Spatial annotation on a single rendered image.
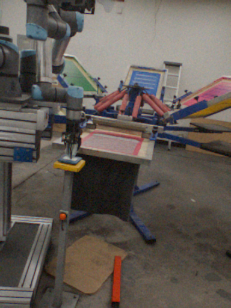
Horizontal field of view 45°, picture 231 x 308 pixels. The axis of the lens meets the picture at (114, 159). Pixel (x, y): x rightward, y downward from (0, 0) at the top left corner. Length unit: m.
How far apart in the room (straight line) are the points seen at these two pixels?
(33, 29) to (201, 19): 5.42
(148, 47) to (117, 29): 0.76
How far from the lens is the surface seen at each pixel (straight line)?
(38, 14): 1.11
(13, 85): 1.36
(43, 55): 1.44
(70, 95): 1.34
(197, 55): 6.26
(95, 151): 1.59
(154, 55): 6.24
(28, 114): 1.34
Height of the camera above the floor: 1.43
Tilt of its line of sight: 18 degrees down
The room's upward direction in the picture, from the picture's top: 8 degrees clockwise
